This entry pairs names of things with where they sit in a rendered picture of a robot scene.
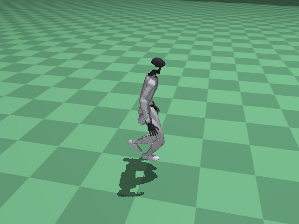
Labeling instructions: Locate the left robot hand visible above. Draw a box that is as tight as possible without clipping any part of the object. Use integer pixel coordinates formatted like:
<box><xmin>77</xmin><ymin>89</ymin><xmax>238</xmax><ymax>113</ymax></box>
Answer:
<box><xmin>150</xmin><ymin>101</ymin><xmax>159</xmax><ymax>114</ymax></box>

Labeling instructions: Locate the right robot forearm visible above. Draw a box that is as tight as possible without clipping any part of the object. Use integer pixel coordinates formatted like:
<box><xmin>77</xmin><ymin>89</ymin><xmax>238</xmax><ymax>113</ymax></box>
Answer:
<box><xmin>141</xmin><ymin>99</ymin><xmax>151</xmax><ymax>124</ymax></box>

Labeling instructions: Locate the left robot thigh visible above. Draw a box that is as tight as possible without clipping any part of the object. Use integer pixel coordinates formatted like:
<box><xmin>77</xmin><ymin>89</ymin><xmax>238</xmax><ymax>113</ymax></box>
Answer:
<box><xmin>149</xmin><ymin>107</ymin><xmax>161</xmax><ymax>140</ymax></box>

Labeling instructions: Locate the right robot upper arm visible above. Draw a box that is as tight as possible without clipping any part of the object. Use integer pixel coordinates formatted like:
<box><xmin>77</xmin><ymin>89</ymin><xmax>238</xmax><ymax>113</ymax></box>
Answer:
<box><xmin>139</xmin><ymin>79</ymin><xmax>156</xmax><ymax>104</ymax></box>

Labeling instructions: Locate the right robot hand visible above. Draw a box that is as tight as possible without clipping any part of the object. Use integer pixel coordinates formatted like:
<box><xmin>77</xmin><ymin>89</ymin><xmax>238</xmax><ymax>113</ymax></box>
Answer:
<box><xmin>145</xmin><ymin>119</ymin><xmax>159</xmax><ymax>136</ymax></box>

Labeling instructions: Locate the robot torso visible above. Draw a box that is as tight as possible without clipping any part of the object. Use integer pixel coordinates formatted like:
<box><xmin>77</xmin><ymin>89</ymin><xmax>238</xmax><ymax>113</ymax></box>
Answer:
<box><xmin>138</xmin><ymin>74</ymin><xmax>158</xmax><ymax>115</ymax></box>

